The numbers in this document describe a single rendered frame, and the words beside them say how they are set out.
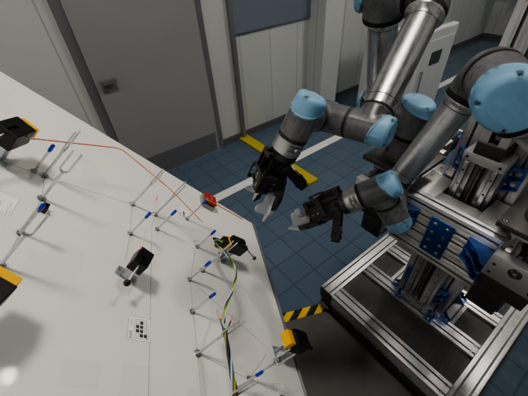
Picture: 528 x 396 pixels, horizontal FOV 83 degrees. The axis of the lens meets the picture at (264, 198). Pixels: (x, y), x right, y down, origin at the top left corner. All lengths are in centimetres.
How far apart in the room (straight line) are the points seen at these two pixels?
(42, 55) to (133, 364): 252
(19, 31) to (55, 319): 243
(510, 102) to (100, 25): 264
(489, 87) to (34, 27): 270
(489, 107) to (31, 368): 87
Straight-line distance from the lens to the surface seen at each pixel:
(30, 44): 288
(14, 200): 75
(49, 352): 61
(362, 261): 208
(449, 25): 420
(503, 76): 72
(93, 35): 287
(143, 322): 70
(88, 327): 65
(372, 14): 101
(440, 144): 93
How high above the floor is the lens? 184
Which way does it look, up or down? 41 degrees down
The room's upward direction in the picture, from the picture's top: 4 degrees counter-clockwise
